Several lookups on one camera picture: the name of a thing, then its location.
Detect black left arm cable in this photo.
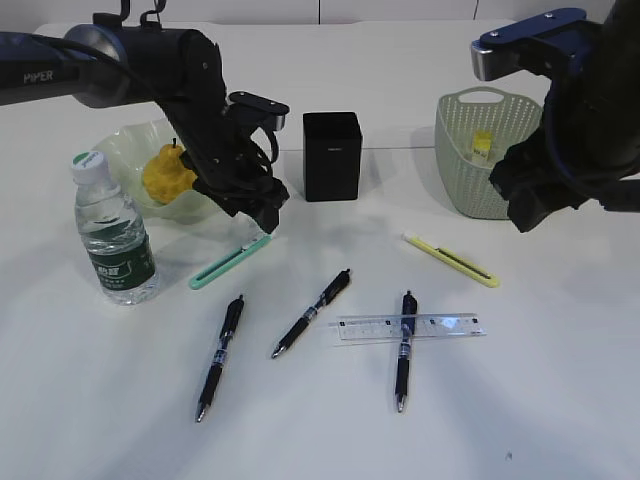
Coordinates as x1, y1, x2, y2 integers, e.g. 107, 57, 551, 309
49, 0, 281, 191

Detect black square pen holder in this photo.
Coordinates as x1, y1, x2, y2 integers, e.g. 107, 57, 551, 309
303, 112, 363, 202

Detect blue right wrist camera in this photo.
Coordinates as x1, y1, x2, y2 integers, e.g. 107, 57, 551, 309
470, 7, 601, 82

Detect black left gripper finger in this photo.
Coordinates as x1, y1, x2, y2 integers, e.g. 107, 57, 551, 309
248, 203, 279, 234

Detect green wavy glass plate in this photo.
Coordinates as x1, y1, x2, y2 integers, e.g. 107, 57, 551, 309
93, 118, 222, 224

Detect yellow utility knife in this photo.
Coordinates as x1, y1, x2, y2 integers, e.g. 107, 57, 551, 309
401, 232, 500, 288

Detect black gel pen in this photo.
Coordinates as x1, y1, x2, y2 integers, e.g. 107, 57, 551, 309
195, 295, 244, 423
394, 290, 418, 413
271, 268, 351, 359

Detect green woven plastic basket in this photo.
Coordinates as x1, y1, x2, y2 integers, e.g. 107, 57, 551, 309
434, 87, 542, 220

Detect yellow pear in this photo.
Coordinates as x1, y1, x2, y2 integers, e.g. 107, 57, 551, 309
142, 139, 196, 205

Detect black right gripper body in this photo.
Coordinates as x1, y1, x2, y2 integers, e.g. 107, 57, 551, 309
490, 130, 589, 233

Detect left black gel pen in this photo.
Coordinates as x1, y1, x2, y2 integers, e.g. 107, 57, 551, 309
195, 295, 244, 423

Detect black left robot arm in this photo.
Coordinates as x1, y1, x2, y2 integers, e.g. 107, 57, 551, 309
1, 24, 289, 233

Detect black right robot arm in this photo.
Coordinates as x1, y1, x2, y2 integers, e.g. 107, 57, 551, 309
471, 1, 639, 233

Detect clear plastic ruler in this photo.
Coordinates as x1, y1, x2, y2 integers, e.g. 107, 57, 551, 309
328, 313, 487, 345

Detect right black gel pen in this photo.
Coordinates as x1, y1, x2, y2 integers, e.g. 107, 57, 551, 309
394, 290, 418, 413

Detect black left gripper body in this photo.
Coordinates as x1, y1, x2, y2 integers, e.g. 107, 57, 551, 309
181, 134, 289, 216

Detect middle black gel pen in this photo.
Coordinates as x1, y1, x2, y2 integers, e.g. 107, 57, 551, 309
271, 268, 351, 359

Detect green utility knife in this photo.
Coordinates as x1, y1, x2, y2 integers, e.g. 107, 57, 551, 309
189, 234, 272, 290

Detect clear water bottle green label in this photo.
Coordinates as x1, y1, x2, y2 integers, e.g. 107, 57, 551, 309
70, 150, 159, 305

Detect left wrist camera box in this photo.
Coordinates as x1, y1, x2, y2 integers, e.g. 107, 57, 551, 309
228, 91, 290, 131

